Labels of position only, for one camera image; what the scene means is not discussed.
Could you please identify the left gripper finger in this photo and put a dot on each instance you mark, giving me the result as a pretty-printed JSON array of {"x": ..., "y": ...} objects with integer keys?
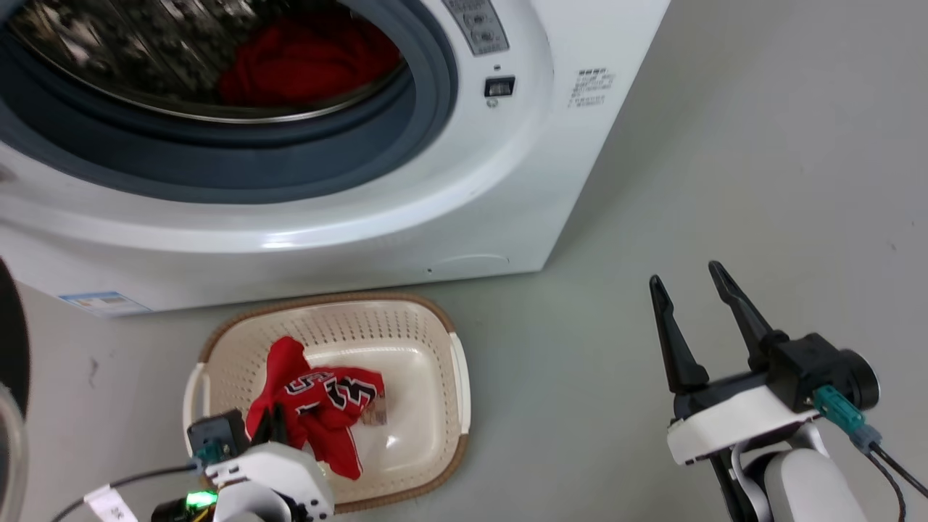
[
  {"x": 260, "y": 426},
  {"x": 280, "y": 426}
]

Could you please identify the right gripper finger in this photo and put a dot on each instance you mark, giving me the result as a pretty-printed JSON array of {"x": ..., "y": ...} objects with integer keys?
[
  {"x": 674, "y": 341},
  {"x": 747, "y": 315}
]

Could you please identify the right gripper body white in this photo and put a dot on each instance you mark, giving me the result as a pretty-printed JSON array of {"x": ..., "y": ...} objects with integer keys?
[{"x": 732, "y": 424}]

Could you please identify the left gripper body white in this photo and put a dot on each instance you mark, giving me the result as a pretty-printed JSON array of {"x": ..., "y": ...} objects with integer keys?
[{"x": 286, "y": 471}]

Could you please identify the red basketball jersey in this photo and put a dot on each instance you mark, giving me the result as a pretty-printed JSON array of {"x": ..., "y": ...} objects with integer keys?
[{"x": 322, "y": 409}]

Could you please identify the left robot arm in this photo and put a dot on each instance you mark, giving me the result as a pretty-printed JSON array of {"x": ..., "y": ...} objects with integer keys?
[{"x": 239, "y": 506}]

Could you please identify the beige perforated laundry basket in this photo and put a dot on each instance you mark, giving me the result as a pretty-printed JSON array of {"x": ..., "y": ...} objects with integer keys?
[{"x": 420, "y": 355}]

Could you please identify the white front-load washing machine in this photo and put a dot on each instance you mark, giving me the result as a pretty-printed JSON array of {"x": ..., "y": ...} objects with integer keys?
[{"x": 464, "y": 188}]

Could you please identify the washing machine door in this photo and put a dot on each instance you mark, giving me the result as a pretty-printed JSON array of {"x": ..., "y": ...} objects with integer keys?
[{"x": 10, "y": 348}]

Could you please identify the blue energy label sticker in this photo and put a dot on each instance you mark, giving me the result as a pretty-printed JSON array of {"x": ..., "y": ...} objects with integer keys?
[{"x": 105, "y": 301}]

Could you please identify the red clothing in drum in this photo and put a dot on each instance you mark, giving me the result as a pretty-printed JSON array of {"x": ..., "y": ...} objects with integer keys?
[{"x": 304, "y": 61}]

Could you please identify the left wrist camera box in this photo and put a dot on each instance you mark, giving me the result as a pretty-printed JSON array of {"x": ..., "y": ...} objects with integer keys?
[{"x": 217, "y": 435}]

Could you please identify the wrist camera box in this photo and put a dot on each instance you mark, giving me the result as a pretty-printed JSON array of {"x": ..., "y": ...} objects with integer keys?
[
  {"x": 819, "y": 370},
  {"x": 217, "y": 435}
]

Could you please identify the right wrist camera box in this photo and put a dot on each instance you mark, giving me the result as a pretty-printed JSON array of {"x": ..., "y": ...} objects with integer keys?
[{"x": 819, "y": 370}]

